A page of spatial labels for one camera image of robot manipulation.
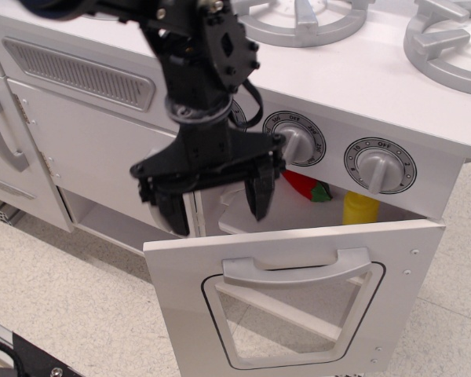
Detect right grey timer knob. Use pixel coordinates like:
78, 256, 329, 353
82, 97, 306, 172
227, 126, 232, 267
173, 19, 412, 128
344, 137, 417, 195

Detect white toy kitchen unit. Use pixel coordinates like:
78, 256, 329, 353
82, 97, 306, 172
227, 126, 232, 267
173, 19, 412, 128
0, 1, 471, 376

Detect white oven door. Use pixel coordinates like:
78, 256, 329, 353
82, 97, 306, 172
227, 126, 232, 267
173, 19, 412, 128
144, 219, 444, 376

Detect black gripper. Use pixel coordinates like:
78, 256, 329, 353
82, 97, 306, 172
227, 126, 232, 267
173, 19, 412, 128
130, 104, 286, 236

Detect right silver stove burner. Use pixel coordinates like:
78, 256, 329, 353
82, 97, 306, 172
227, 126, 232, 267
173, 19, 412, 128
403, 1, 471, 94

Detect silver vent grille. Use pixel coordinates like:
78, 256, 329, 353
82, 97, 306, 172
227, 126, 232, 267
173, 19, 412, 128
2, 38, 155, 112

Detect silver stove burner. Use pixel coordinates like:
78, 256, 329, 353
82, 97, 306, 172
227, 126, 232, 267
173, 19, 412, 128
403, 1, 471, 94
232, 1, 373, 48

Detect red toy pepper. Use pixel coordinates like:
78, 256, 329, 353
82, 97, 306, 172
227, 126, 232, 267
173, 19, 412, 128
283, 170, 333, 203

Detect yellow toy bottle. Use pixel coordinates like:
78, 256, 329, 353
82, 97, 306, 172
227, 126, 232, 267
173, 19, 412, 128
342, 192, 380, 225

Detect white cabinet door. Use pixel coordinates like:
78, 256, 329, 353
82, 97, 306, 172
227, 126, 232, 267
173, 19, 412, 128
0, 77, 73, 232
6, 77, 199, 245

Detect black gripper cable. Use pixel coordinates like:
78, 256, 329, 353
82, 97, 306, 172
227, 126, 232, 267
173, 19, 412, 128
229, 80, 266, 129

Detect left white cabinet door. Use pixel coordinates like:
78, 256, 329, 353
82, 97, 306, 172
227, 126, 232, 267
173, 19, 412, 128
0, 77, 73, 232

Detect middle silver stove burner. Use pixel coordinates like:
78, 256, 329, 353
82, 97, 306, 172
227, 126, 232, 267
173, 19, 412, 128
232, 1, 373, 48

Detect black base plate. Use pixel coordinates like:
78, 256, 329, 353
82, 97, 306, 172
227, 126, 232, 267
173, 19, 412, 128
0, 332, 82, 377

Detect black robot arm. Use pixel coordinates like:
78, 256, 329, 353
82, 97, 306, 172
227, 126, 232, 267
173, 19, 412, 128
24, 1, 286, 236

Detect silver oven door handle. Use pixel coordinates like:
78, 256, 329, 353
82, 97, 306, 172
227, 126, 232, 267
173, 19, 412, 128
222, 247, 372, 289

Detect grey timer knob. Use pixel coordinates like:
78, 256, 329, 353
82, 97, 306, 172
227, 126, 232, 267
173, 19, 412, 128
344, 137, 417, 195
228, 100, 247, 130

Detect middle grey temperature knob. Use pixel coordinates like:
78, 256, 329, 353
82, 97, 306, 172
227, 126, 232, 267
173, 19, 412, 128
262, 111, 327, 167

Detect left grey timer knob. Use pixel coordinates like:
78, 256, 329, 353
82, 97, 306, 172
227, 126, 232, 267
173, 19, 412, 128
228, 100, 247, 130

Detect silver cabinet door handle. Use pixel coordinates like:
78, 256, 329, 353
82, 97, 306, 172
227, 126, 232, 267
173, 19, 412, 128
146, 147, 180, 236

